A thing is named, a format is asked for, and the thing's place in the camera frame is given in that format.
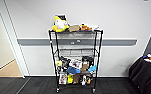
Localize white picture box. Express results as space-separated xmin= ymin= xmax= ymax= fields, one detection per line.
xmin=68 ymin=58 xmax=83 ymax=70

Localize black pouch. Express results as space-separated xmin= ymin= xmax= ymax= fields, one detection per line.
xmin=82 ymin=55 xmax=94 ymax=64

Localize black toy bundle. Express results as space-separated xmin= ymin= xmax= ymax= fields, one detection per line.
xmin=60 ymin=57 xmax=70 ymax=69

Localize brown cardboard box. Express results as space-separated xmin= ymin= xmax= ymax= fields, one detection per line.
xmin=68 ymin=24 xmax=81 ymax=33

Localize small brown box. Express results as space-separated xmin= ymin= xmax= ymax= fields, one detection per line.
xmin=80 ymin=61 xmax=91 ymax=72

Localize orange brown plush toy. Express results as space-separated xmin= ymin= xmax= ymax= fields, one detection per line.
xmin=80 ymin=23 xmax=93 ymax=32

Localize small yellow packet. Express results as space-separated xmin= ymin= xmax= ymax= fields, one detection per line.
xmin=55 ymin=60 xmax=63 ymax=67

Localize blue cloth cap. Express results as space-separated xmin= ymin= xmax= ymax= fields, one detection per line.
xmin=66 ymin=66 xmax=81 ymax=75

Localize light blue soft item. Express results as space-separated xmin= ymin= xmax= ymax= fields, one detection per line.
xmin=87 ymin=64 xmax=98 ymax=73

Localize yellow white plush duck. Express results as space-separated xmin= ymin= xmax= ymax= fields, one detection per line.
xmin=51 ymin=15 xmax=71 ymax=33

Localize white flat box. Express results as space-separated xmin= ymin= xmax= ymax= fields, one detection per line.
xmin=90 ymin=24 xmax=100 ymax=31

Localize yellow bottle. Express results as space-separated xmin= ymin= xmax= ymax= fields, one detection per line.
xmin=66 ymin=74 xmax=74 ymax=84

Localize black printed bag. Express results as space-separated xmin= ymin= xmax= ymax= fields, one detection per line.
xmin=54 ymin=13 xmax=66 ymax=21

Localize white pink toy box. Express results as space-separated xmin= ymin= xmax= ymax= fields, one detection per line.
xmin=58 ymin=73 xmax=68 ymax=85

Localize black wire shelf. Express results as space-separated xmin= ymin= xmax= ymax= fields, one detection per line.
xmin=48 ymin=29 xmax=104 ymax=94

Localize long grey wall band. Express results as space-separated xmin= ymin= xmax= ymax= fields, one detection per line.
xmin=17 ymin=38 xmax=138 ymax=47

